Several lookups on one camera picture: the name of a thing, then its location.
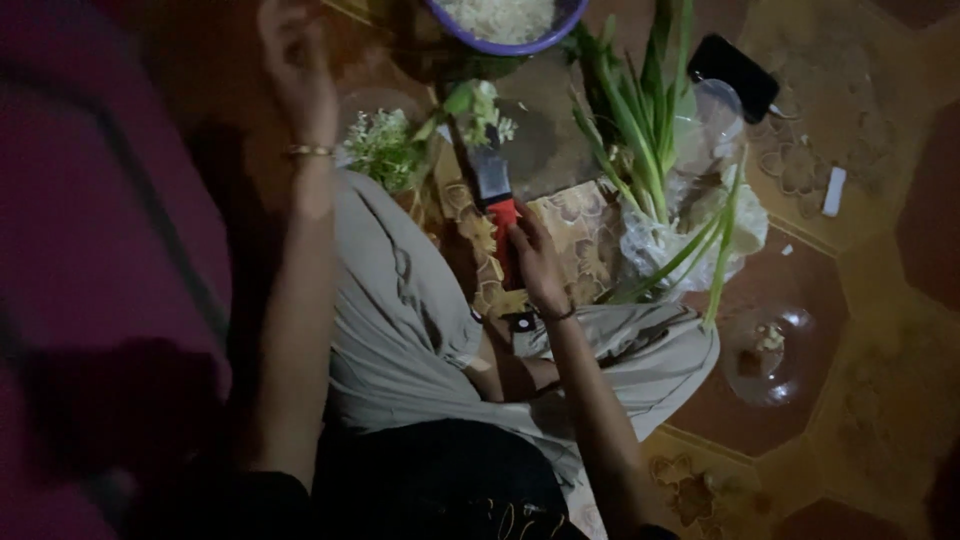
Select small white rectangular object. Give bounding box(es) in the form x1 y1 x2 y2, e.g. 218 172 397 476
820 165 849 219

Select maroon cushion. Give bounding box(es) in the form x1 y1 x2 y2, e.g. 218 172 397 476
0 0 235 540

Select clear plastic bag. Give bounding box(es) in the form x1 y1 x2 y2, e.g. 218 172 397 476
616 78 771 295

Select black shirt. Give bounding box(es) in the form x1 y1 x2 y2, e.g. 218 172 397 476
311 417 594 540

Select person's left hand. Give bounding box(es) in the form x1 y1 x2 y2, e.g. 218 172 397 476
257 0 340 150

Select red-handled knife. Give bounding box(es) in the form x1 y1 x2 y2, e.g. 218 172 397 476
466 144 528 292

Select glass bowl of chopped herbs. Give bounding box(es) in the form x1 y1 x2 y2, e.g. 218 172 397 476
336 87 435 198

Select purple plastic bowl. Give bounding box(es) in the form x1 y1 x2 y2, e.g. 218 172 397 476
422 0 591 58

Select clear glass bowl with scraps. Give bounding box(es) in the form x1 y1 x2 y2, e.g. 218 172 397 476
718 303 820 410

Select bunch of green onions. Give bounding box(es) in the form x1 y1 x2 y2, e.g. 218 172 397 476
566 0 751 333

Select grey trousers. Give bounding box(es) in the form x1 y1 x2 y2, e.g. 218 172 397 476
327 168 723 489

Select person's right hand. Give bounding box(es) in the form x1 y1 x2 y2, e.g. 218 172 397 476
508 198 577 318

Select white shredded food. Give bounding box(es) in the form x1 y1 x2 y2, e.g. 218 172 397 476
436 0 558 46

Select black phone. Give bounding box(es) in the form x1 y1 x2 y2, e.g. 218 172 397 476
685 33 782 126

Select leafy green herb sprig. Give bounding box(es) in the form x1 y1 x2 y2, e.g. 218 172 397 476
433 78 520 150

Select dark cutting board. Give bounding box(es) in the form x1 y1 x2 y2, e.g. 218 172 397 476
491 71 610 202

